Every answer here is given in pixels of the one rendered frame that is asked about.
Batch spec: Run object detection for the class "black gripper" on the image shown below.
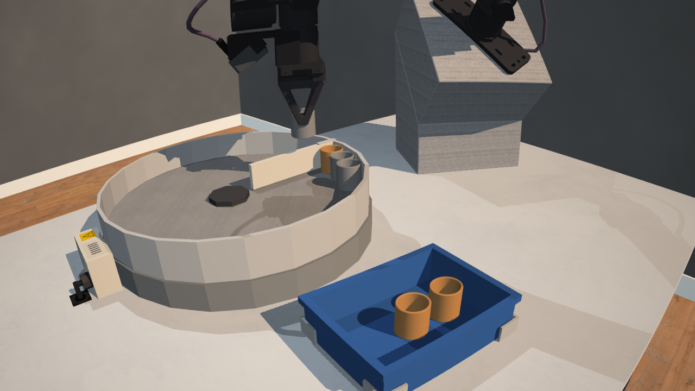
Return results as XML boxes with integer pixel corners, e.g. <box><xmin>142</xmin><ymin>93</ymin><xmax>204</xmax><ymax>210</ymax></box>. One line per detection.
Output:
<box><xmin>277</xmin><ymin>25</ymin><xmax>326</xmax><ymax>125</ymax></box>

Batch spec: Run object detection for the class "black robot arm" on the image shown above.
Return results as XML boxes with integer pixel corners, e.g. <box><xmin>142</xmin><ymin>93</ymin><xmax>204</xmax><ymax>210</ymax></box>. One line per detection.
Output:
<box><xmin>227</xmin><ymin>0</ymin><xmax>530</xmax><ymax>74</ymax></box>

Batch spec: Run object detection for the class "blue open crate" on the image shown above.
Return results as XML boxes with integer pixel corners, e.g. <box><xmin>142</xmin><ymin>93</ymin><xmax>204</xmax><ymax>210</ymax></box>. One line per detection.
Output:
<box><xmin>298</xmin><ymin>243</ymin><xmax>522</xmax><ymax>391</ymax></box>

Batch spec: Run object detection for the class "grey hollow cylinder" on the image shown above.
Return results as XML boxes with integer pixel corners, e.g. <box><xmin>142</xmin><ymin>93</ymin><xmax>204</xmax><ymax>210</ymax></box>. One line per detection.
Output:
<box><xmin>336</xmin><ymin>159</ymin><xmax>362</xmax><ymax>191</ymax></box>
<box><xmin>290</xmin><ymin>108</ymin><xmax>316</xmax><ymax>139</ymax></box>
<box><xmin>330</xmin><ymin>151</ymin><xmax>355</xmax><ymax>181</ymax></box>

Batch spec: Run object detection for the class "beige round turntable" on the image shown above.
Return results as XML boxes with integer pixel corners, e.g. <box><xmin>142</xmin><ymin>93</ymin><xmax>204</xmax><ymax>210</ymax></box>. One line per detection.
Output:
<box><xmin>69</xmin><ymin>131</ymin><xmax>372</xmax><ymax>312</ymax></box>

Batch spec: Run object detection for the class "bronze bushing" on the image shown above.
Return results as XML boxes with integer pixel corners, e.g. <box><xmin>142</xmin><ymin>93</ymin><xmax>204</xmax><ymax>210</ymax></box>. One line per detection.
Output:
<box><xmin>320</xmin><ymin>145</ymin><xmax>344</xmax><ymax>174</ymax></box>
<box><xmin>428</xmin><ymin>276</ymin><xmax>463</xmax><ymax>322</ymax></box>
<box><xmin>394</xmin><ymin>292</ymin><xmax>431</xmax><ymax>340</ymax></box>

